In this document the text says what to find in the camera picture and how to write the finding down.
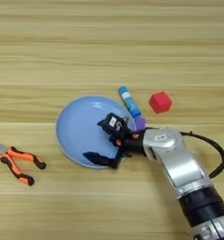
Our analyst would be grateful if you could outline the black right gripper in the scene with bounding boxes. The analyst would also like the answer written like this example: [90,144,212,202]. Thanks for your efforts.
[82,119,149,170]

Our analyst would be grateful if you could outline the round blue plate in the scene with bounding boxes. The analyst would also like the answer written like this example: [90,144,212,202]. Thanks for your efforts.
[54,95,138,170]

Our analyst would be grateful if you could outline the purple rectangular block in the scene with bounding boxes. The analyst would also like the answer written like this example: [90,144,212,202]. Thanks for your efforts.
[133,116,147,132]

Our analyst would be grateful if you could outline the blue glue stick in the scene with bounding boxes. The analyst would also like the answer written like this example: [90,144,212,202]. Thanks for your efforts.
[117,85,142,119]

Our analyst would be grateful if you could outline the red cube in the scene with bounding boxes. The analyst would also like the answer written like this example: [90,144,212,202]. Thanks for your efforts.
[148,91,173,115]

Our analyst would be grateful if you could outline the orange black needle-nose pliers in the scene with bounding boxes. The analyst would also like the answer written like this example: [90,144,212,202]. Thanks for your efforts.
[0,141,48,188]

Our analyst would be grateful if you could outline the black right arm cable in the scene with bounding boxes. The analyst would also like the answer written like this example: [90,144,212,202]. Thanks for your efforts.
[178,130,224,180]

